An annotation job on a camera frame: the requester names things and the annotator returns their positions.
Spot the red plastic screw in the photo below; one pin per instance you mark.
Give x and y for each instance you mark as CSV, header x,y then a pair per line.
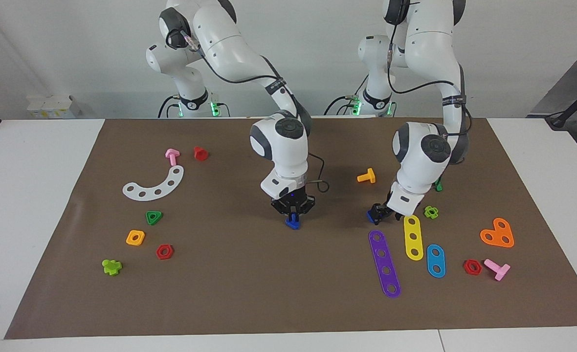
x,y
200,154

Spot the blue square nut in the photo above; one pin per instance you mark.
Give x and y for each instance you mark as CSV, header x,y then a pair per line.
x,y
368,216

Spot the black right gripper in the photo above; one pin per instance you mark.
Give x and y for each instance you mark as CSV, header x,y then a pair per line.
x,y
293,203

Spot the red hexagon nut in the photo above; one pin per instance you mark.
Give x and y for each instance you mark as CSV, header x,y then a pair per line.
x,y
466,267
159,252

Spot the blue plastic screw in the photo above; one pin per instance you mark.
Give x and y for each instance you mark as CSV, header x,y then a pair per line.
x,y
293,225

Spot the blue two-hole strip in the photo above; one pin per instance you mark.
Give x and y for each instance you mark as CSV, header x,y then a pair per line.
x,y
435,260

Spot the yellow three-hole strip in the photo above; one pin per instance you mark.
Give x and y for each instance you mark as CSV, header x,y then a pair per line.
x,y
413,228

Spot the orange plastic screw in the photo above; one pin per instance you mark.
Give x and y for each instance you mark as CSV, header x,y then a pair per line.
x,y
366,177

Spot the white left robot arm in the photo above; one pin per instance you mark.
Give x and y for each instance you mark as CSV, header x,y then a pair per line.
x,y
425,49

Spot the pink plastic screw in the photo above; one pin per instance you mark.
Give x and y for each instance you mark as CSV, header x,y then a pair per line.
x,y
172,156
499,270

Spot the lime green cross screw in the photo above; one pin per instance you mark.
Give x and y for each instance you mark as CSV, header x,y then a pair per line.
x,y
111,267

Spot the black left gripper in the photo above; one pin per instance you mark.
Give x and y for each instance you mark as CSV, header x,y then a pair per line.
x,y
390,210

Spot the white curved perforated strip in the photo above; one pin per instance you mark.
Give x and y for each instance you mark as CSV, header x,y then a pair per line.
x,y
164,187

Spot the green plastic screw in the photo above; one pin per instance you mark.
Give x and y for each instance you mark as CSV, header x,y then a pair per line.
x,y
438,186

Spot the green triangle nut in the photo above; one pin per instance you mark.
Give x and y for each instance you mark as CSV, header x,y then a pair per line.
x,y
147,214

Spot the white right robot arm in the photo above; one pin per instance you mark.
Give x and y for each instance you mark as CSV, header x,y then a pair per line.
x,y
230,44

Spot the white power strip box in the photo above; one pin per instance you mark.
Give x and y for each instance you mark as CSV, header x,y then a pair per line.
x,y
54,106

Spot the brown table mat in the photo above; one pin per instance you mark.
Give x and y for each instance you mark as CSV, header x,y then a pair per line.
x,y
269,274

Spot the orange square nut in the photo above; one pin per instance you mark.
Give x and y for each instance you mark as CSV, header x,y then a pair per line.
x,y
129,239

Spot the purple four-hole strip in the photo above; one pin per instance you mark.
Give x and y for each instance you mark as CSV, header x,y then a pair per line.
x,y
384,261

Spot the orange heart-shaped plate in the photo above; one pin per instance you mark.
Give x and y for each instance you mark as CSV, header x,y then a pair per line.
x,y
498,234

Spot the lime green cross nut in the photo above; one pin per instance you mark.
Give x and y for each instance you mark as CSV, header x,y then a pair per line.
x,y
427,213

